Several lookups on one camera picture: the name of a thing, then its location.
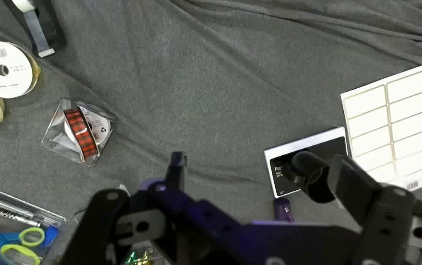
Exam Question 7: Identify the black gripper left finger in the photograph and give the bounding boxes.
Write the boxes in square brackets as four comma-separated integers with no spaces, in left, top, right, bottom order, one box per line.
[61,151,188,265]

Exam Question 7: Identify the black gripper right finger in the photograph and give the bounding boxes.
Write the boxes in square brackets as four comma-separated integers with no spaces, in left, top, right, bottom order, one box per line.
[326,154,415,265]

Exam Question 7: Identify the small empty clear container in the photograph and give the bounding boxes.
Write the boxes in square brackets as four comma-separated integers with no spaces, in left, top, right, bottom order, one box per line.
[114,183,132,198]

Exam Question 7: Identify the red plaid ribbon spool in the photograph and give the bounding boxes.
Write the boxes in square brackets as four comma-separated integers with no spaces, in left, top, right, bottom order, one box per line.
[61,105,114,163]
[39,98,118,165]

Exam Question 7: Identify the grey ribbon roll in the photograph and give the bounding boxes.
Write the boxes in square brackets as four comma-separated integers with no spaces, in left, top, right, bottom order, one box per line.
[10,0,57,59]

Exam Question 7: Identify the large white ribbon spool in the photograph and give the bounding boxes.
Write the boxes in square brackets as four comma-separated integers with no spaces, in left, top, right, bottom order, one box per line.
[0,40,42,101]

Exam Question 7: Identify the white label sticker sheet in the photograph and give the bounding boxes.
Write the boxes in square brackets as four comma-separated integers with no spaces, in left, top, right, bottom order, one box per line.
[339,62,422,193]

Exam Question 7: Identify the black card white border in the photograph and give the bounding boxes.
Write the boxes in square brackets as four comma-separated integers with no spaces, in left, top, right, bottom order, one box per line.
[263,126,351,201]

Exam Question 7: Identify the small purple clip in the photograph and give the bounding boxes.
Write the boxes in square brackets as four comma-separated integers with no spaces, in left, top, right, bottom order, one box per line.
[271,198,298,224]

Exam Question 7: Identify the iridescent glitter item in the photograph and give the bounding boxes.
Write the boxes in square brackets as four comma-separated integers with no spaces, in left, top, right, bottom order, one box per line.
[120,245,167,265]

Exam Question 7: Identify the blue green handled scissors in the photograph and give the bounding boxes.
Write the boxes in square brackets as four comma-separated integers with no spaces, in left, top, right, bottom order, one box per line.
[0,226,60,265]

